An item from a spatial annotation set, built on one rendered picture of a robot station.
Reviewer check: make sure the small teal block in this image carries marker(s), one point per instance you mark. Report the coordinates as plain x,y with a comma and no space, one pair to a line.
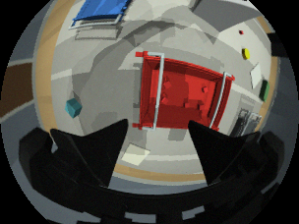
73,107

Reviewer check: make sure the yellow flat disc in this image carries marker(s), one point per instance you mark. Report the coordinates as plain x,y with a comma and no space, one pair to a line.
245,53

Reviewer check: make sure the small green block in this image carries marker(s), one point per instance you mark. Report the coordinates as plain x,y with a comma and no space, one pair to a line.
264,91

